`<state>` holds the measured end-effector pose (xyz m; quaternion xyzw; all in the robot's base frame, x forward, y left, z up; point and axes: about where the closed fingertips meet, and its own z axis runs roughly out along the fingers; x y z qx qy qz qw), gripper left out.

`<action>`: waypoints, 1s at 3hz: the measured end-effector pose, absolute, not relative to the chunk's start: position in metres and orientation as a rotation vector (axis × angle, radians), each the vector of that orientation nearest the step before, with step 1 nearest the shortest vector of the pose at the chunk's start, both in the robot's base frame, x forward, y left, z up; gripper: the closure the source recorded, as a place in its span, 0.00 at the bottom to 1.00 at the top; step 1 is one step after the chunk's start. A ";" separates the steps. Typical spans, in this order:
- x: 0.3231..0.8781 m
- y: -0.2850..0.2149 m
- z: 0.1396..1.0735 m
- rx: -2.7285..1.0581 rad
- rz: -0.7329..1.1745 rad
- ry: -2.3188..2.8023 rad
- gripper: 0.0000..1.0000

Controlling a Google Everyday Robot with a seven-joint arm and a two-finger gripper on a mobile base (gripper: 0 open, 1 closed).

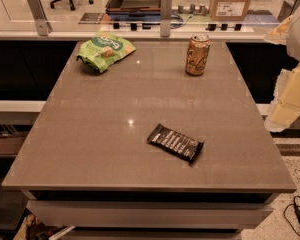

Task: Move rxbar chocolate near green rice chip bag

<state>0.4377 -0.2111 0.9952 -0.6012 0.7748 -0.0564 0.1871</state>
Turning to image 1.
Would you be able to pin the middle metal glass post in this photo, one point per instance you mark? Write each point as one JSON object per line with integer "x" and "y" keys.
{"x": 165, "y": 18}

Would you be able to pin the gold soda can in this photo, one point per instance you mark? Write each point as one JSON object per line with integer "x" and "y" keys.
{"x": 197, "y": 54}

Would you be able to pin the black rxbar chocolate wrapper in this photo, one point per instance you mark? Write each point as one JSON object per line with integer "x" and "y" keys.
{"x": 175, "y": 143}

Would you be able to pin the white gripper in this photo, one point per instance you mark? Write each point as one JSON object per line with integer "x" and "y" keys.
{"x": 285, "y": 105}

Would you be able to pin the brown cardboard box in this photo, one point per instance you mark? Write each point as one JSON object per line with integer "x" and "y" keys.
{"x": 228, "y": 10}

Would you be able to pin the left metal glass post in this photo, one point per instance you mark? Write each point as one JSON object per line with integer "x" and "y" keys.
{"x": 41, "y": 22}

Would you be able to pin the green rice chip bag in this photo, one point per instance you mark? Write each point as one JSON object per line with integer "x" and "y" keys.
{"x": 104, "y": 50}

